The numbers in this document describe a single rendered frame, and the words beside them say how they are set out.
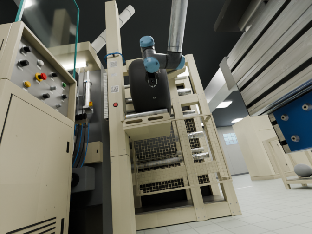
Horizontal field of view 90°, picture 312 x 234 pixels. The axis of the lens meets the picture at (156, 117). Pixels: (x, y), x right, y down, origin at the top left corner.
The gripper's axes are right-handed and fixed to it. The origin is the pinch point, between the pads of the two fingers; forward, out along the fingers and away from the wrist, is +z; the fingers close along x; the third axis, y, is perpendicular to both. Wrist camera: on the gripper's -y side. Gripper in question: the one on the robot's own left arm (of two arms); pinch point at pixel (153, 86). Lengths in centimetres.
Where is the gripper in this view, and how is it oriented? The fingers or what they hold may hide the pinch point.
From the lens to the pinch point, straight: 113.2
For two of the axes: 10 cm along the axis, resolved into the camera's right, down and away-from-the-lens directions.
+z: 0.8, 4.9, 8.7
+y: -1.4, -8.6, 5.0
